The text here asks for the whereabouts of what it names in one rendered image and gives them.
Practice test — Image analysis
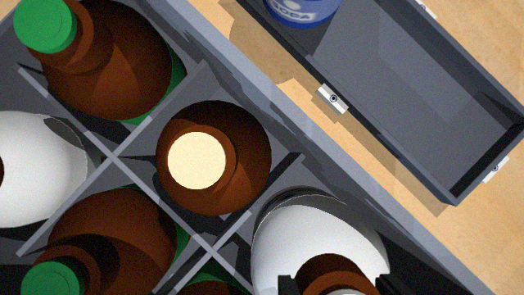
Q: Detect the dark grey tray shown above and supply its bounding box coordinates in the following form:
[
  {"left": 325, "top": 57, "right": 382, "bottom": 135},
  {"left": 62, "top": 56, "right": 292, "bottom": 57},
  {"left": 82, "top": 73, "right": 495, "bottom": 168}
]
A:
[{"left": 236, "top": 0, "right": 524, "bottom": 207}]

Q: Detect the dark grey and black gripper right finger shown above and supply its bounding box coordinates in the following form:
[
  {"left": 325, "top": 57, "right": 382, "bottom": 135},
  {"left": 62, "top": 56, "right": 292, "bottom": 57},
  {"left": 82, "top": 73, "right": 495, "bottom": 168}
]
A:
[{"left": 375, "top": 274, "right": 417, "bottom": 295}]

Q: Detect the blue bottle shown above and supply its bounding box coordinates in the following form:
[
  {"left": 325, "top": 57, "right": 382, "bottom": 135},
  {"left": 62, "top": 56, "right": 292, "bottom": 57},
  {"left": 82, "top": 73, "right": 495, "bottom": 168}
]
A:
[{"left": 262, "top": 0, "right": 343, "bottom": 30}]

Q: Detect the white bottle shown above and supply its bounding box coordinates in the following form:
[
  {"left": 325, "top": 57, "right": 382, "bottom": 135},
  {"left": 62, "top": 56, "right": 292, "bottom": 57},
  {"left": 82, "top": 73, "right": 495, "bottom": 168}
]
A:
[
  {"left": 0, "top": 111, "right": 108, "bottom": 228},
  {"left": 251, "top": 185, "right": 391, "bottom": 295}
]

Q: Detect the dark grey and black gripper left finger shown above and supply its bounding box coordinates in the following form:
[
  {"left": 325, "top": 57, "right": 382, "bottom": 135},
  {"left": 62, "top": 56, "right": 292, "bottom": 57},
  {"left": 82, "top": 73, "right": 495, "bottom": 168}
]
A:
[{"left": 278, "top": 275, "right": 300, "bottom": 295}]

